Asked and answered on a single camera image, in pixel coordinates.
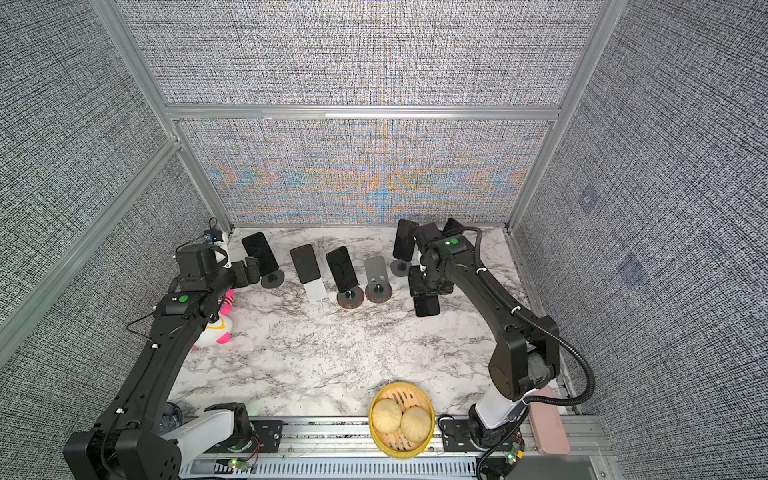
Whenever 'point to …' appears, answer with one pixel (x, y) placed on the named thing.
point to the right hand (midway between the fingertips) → (425, 288)
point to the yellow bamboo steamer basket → (397, 445)
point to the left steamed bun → (386, 415)
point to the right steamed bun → (416, 424)
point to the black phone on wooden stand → (342, 268)
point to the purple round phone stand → (400, 268)
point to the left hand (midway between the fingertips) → (240, 262)
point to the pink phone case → (547, 426)
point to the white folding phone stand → (315, 290)
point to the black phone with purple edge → (452, 224)
